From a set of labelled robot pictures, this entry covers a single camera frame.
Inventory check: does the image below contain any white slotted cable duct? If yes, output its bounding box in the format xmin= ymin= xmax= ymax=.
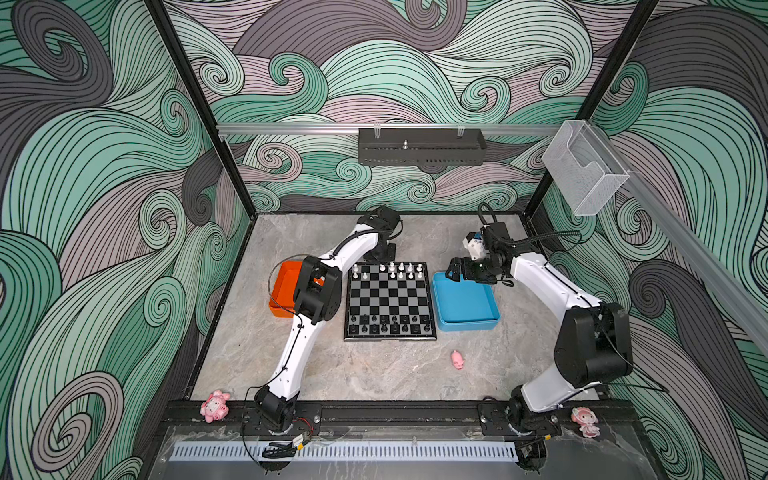
xmin=168 ymin=440 xmax=518 ymax=463

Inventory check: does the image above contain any black enclosure corner post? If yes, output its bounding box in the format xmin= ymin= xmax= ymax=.
xmin=523 ymin=0 xmax=659 ymax=221

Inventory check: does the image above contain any small pink pig toy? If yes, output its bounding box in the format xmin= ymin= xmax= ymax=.
xmin=450 ymin=350 xmax=465 ymax=370

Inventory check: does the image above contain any clear acrylic wall box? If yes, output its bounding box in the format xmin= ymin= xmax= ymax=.
xmin=542 ymin=120 xmax=629 ymax=217

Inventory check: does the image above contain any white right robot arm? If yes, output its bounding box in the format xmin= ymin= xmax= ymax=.
xmin=445 ymin=253 xmax=634 ymax=419

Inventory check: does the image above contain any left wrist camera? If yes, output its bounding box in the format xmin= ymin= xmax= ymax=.
xmin=365 ymin=205 xmax=403 ymax=240

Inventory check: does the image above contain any aluminium rail on wall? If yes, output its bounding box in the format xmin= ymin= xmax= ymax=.
xmin=216 ymin=122 xmax=560 ymax=137

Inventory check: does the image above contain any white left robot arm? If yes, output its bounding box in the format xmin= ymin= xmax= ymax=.
xmin=254 ymin=216 xmax=402 ymax=432

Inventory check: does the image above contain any pink doll figure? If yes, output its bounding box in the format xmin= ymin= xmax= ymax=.
xmin=200 ymin=390 xmax=231 ymax=423
xmin=571 ymin=407 xmax=601 ymax=438

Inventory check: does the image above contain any black perforated wall shelf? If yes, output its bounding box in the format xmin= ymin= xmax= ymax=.
xmin=357 ymin=129 xmax=488 ymax=169

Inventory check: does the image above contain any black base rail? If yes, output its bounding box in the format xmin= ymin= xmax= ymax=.
xmin=164 ymin=398 xmax=631 ymax=436

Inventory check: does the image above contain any black and silver chessboard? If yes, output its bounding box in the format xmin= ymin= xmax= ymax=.
xmin=343 ymin=262 xmax=437 ymax=342

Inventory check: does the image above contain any pink doll figure right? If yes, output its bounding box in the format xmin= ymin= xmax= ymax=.
xmin=571 ymin=407 xmax=601 ymax=438

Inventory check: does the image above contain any pink doll figure left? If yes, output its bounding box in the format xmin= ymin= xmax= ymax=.
xmin=200 ymin=390 xmax=231 ymax=423

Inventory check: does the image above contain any blue plastic tray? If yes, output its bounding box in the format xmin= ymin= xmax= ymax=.
xmin=431 ymin=272 xmax=501 ymax=332

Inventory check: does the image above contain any orange plastic tray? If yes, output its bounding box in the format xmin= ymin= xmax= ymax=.
xmin=268 ymin=260 xmax=302 ymax=318

